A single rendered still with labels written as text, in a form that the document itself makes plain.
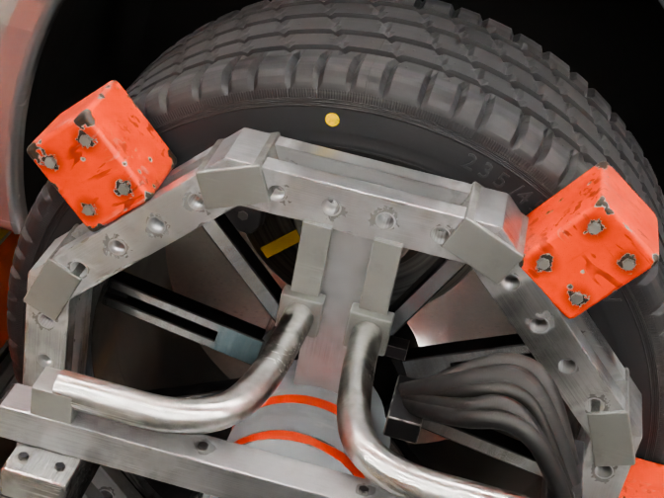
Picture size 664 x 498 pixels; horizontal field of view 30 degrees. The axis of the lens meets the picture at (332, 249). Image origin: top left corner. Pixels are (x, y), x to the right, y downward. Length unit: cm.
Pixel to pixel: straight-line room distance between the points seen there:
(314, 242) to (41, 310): 27
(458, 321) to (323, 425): 185
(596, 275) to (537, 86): 22
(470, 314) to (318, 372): 186
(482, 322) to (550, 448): 198
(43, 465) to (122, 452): 6
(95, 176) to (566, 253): 38
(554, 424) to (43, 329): 46
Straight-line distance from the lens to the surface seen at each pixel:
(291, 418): 105
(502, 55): 115
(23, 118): 149
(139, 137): 105
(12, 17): 143
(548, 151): 104
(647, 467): 117
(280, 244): 156
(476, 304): 296
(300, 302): 101
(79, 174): 103
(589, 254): 97
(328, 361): 106
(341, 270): 101
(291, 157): 101
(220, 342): 121
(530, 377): 94
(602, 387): 104
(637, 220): 99
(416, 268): 154
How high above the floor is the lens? 158
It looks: 31 degrees down
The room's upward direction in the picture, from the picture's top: 11 degrees clockwise
